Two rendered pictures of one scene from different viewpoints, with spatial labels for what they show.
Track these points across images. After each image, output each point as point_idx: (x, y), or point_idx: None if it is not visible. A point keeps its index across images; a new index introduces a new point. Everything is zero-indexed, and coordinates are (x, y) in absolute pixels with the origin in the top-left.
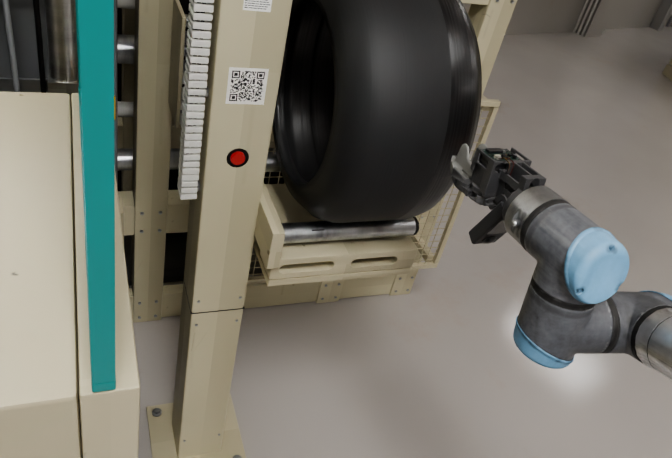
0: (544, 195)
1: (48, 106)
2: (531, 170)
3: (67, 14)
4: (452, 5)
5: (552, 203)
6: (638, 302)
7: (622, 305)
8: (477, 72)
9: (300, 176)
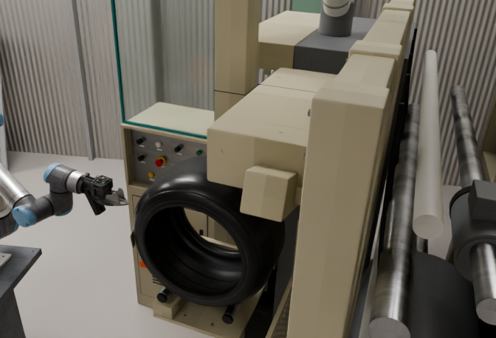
0: (78, 171)
1: None
2: (88, 178)
3: None
4: (168, 176)
5: (74, 170)
6: (34, 199)
7: (40, 198)
8: (142, 198)
9: (213, 249)
